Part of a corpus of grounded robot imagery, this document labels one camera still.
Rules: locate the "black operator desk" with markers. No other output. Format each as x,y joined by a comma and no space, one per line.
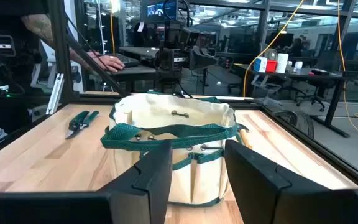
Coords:
135,73

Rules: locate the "black vertical frame post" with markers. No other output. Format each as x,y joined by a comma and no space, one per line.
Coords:
59,46

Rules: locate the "person's forearm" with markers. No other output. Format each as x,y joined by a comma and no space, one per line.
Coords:
39,26

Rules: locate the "small white cup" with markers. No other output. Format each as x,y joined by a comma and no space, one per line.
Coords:
298,65

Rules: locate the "blue and white box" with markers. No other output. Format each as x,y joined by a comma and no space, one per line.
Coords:
260,64

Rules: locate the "cream canvas green-trimmed garden bag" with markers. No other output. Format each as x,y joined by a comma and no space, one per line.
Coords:
166,109

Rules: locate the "silver aluminium bracket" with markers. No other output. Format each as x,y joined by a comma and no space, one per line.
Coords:
54,95

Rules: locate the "black caster wheel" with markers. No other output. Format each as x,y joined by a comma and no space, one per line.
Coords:
300,121

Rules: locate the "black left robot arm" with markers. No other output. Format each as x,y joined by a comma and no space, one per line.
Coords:
172,31

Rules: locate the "black office chair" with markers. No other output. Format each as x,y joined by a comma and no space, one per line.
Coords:
315,90

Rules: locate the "person's hand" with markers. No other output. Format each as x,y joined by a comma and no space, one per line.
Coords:
110,62

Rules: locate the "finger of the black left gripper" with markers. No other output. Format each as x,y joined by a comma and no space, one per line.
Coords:
202,57

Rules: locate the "black diagonal frame brace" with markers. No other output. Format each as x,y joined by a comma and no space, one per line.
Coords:
98,67

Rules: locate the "computer monitor showing video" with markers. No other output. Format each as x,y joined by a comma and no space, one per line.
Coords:
158,9

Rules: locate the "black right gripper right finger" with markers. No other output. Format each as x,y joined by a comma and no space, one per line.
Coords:
291,202

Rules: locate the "white cylindrical container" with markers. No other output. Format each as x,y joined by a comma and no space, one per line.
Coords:
281,63

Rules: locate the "black office desk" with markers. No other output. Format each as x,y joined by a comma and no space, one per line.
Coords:
322,74

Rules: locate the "small red box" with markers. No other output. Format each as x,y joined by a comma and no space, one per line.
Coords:
271,66

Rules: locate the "black computer keyboard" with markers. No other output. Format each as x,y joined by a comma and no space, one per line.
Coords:
129,60

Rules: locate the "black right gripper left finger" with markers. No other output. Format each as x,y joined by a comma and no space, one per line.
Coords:
73,208

